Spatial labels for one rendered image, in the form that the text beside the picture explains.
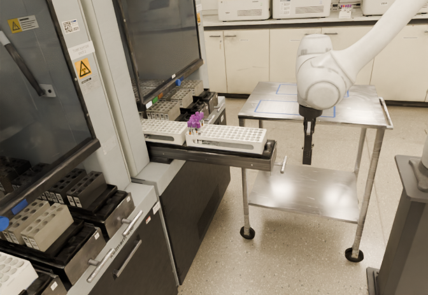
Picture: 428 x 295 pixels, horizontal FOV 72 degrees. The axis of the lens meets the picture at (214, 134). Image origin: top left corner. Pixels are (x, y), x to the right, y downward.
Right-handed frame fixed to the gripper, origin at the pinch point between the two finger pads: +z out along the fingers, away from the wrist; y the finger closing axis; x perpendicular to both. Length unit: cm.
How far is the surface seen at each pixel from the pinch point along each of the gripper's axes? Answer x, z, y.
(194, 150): -41.1, -0.9, 6.1
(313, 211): 4, 52, -28
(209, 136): -35.6, -6.2, 3.0
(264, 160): -13.9, -0.4, 6.8
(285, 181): -13, 52, -49
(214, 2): -136, -26, -292
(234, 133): -26.6, -6.1, -0.6
